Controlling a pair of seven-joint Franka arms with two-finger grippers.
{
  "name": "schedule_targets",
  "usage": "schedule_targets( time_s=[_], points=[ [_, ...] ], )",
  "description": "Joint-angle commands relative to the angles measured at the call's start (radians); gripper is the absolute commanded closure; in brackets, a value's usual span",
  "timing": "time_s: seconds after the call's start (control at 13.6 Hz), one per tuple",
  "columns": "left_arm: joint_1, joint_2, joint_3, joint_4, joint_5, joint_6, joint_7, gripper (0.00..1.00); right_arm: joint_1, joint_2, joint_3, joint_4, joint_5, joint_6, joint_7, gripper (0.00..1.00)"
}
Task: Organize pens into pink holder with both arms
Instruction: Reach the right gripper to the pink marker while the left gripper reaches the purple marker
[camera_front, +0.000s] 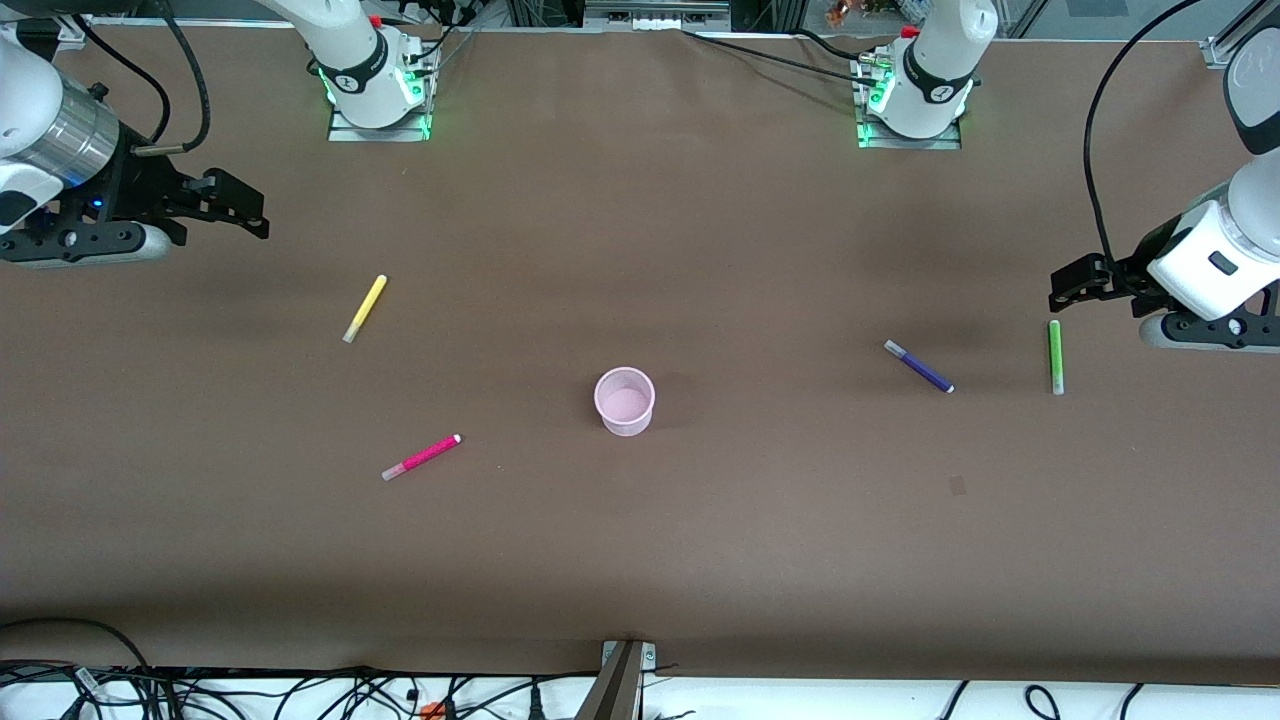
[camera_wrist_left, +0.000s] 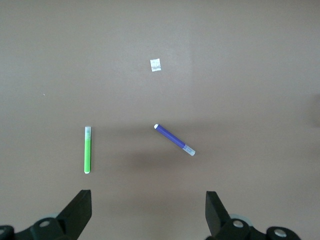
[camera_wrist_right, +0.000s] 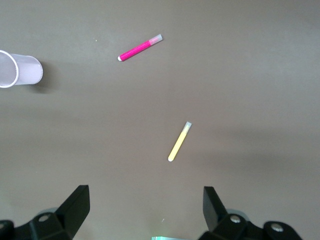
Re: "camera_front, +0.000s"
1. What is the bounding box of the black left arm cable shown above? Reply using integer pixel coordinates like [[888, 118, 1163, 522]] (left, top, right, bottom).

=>
[[1085, 0, 1206, 266]]

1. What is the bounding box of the purple marker pen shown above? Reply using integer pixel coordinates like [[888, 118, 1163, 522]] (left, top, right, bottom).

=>
[[883, 339, 956, 395]]

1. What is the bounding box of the pink highlighter pen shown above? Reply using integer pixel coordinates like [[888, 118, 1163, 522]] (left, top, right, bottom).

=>
[[381, 433, 463, 482]]

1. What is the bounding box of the pink mesh pen holder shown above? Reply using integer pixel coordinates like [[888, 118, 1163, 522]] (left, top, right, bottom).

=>
[[594, 366, 657, 438]]

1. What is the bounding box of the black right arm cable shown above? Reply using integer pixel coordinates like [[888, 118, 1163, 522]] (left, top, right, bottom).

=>
[[70, 12, 173, 146]]

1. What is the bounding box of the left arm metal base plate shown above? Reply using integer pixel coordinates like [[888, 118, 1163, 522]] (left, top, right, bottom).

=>
[[855, 50, 963, 151]]

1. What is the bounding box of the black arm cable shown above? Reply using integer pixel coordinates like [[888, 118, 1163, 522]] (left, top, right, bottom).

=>
[[70, 12, 173, 146], [1085, 0, 1206, 266]]

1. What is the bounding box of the yellow highlighter pen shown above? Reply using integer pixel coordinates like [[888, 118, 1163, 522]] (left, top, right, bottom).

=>
[[342, 274, 388, 345]]

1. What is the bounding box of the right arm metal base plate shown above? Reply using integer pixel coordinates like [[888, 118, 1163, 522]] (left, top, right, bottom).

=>
[[328, 40, 434, 143]]

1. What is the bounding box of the black cable with metal plug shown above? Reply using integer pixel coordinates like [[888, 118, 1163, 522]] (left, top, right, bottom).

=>
[[130, 0, 213, 158]]

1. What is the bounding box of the grey metal rail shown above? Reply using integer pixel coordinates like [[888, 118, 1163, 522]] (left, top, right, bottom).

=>
[[583, 0, 732, 31]]

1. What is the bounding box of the black cable across table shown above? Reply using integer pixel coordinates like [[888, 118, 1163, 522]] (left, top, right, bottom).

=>
[[680, 30, 881, 89]]

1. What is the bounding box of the metal table bracket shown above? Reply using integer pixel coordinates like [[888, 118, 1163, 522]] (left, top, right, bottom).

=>
[[575, 640, 658, 720]]

